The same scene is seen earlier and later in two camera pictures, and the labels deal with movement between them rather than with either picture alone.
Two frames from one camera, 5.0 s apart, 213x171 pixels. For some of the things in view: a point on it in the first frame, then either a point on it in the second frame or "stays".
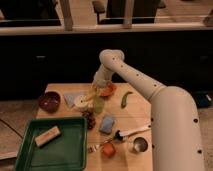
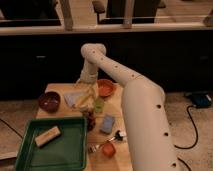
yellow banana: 91,94 -> 82,100
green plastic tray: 66,152 stays
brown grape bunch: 91,119 stays
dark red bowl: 49,101 stays
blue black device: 202,100 stays
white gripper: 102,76 -> 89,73
